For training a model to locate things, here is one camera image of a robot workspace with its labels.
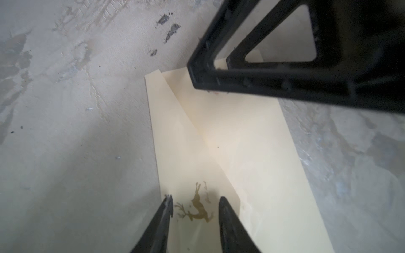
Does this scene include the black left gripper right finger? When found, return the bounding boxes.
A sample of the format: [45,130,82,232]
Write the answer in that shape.
[218,196,261,253]

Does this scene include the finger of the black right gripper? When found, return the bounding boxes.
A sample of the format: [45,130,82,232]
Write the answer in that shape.
[187,1,405,114]
[226,1,341,69]

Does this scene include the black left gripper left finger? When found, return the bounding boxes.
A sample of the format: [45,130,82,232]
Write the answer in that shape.
[131,195,174,253]

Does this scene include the tan manila envelope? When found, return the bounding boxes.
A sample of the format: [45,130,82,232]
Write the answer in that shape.
[145,68,333,253]

